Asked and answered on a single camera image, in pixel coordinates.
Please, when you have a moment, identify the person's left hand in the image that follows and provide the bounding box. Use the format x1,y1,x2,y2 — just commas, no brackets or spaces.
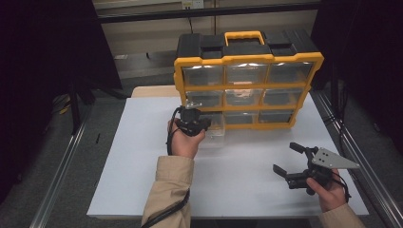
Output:
166,119,207,160

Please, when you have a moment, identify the grid of clear drawers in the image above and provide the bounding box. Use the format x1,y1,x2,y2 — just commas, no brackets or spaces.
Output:
182,62,315,125

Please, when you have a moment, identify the person's right hand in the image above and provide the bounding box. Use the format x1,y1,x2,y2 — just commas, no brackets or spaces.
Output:
305,169,351,213

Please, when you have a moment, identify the yellow black drawer organizer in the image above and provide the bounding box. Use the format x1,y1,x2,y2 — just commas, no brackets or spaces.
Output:
173,29,325,131

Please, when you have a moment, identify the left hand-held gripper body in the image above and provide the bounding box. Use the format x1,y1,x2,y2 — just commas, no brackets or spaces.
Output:
174,102,204,138

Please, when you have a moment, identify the clear plastic drawer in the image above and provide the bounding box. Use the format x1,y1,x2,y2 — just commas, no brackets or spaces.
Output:
199,111,228,149

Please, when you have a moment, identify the aluminium frame rail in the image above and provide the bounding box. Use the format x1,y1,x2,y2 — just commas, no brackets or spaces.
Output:
29,118,89,228
313,90,403,228

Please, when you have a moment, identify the black horizontal bar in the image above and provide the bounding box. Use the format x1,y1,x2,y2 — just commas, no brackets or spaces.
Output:
96,2,321,24

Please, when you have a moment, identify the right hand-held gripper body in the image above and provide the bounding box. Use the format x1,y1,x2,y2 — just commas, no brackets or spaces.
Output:
286,145,361,196

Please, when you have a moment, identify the black metal stand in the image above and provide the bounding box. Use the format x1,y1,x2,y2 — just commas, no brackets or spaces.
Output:
67,84,97,136

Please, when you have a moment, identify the black curtain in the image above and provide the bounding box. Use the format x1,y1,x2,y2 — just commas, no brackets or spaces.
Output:
0,0,124,203
312,0,403,154

